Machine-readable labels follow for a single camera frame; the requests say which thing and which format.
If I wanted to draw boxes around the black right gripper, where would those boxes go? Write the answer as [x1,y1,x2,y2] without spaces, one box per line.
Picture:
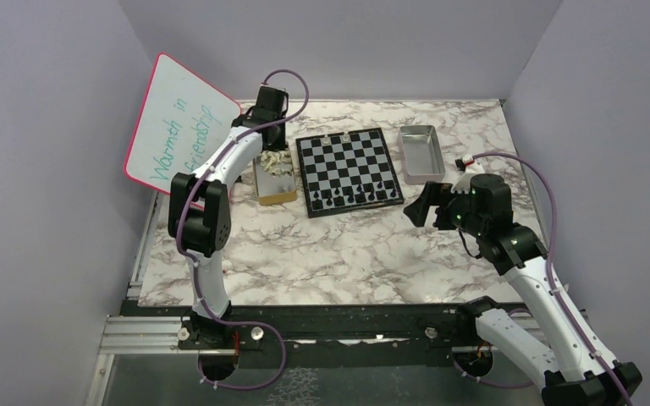
[405,179,487,238]

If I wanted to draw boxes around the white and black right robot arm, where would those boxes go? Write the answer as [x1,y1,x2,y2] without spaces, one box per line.
[404,173,642,405]

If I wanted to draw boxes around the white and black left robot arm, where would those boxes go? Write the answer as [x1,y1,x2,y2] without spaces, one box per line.
[168,85,289,348]

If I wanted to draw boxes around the silver metal tin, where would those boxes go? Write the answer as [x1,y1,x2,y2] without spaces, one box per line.
[398,124,446,185]

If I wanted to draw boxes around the black and white chessboard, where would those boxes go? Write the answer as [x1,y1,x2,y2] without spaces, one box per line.
[295,128,404,218]

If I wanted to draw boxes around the pink framed whiteboard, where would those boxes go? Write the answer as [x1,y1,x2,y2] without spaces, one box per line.
[123,53,242,195]

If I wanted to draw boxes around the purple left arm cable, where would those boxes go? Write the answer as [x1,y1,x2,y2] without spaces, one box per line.
[174,69,311,392]

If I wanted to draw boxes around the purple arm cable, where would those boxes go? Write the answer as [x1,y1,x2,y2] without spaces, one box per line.
[174,69,311,392]
[451,151,635,406]

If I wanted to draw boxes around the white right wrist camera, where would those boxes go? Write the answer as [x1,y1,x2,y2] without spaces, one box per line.
[451,155,485,194]

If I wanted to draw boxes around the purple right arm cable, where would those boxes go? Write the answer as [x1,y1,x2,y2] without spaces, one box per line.
[451,151,635,406]

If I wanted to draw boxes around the aluminium extrusion rail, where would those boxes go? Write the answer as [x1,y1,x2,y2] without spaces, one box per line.
[98,316,190,355]

